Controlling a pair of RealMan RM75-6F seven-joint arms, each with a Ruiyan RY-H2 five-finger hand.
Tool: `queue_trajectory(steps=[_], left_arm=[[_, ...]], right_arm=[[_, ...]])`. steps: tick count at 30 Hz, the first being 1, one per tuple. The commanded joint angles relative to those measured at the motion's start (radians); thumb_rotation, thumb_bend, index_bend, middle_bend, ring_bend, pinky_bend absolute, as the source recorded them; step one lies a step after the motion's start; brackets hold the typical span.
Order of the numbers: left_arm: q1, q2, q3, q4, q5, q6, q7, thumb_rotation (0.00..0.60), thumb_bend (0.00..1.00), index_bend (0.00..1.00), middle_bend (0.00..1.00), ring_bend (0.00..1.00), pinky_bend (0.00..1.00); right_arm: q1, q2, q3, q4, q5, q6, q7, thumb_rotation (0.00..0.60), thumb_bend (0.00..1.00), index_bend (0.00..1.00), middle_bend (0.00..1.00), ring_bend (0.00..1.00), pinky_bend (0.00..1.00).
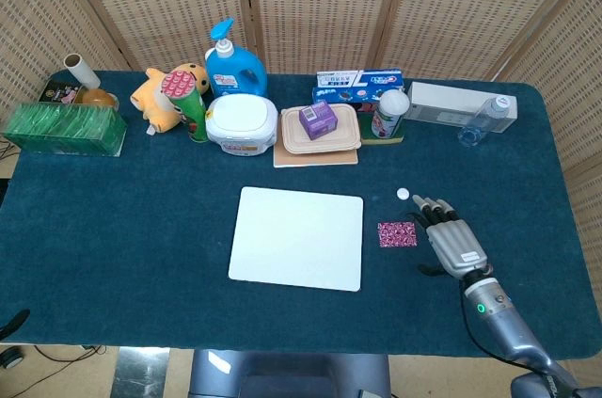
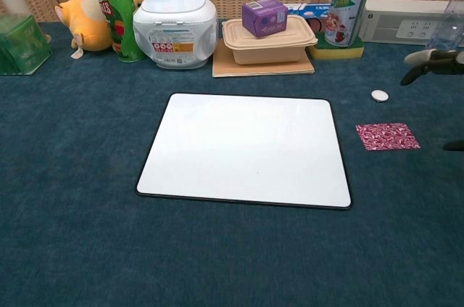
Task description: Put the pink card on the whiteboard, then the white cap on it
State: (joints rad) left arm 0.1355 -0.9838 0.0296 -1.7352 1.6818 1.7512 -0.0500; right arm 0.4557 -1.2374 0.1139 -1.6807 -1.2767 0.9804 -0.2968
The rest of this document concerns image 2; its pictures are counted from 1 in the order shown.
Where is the orange plush toy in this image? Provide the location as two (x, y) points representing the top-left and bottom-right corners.
(54, 0), (146, 60)

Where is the green transparent tea box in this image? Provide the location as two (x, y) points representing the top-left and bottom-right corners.
(0, 13), (53, 76)

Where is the yellow green sponge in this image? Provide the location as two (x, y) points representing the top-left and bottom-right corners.
(307, 34), (365, 61)

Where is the brown cardboard sheet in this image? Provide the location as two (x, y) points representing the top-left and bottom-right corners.
(212, 38), (315, 78)

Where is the white power strip box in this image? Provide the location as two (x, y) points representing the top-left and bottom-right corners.
(358, 0), (464, 45)

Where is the red patterned card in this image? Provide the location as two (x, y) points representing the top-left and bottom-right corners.
(355, 122), (421, 151)

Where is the white can strawberry print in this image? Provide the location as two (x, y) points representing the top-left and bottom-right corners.
(324, 0), (373, 48)

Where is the clear plastic water bottle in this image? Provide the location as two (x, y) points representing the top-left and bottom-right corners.
(427, 0), (464, 54)

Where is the purple carton box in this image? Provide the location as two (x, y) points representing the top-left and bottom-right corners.
(241, 0), (289, 38)

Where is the blue white toothpaste box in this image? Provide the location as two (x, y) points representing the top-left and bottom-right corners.
(282, 1), (333, 32)

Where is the small white round cap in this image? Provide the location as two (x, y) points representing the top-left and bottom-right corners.
(370, 89), (389, 104)

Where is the beige lunch box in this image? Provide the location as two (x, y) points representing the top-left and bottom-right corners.
(221, 15), (319, 66)

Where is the green Pringles can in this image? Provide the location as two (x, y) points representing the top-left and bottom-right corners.
(83, 0), (146, 64)

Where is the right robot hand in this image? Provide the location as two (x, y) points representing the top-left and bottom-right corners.
(400, 49), (464, 152)

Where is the cardboard tube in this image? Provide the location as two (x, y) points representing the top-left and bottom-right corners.
(0, 0), (30, 16)

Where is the white wet wipes container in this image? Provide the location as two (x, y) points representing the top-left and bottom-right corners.
(132, 0), (218, 70)

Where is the white board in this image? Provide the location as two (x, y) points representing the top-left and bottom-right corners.
(135, 92), (353, 212)

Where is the teal table cloth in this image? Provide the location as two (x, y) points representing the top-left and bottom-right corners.
(0, 22), (464, 307)

